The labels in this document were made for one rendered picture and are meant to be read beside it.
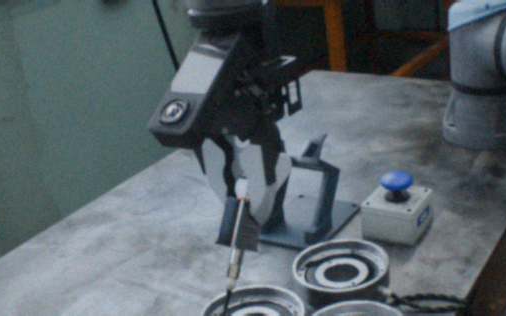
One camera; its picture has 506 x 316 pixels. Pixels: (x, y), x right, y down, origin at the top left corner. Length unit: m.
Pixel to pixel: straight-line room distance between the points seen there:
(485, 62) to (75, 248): 0.66
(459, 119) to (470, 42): 0.13
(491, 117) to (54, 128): 1.73
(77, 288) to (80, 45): 1.76
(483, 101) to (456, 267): 0.37
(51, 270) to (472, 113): 0.67
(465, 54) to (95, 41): 1.75
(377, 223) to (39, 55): 1.76
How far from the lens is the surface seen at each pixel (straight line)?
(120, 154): 2.74
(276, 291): 0.72
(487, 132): 1.10
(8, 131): 2.37
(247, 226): 0.67
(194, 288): 0.82
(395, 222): 0.84
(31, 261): 0.96
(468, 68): 1.09
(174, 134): 0.55
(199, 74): 0.58
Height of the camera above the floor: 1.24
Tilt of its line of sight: 23 degrees down
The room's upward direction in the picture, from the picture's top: 8 degrees counter-clockwise
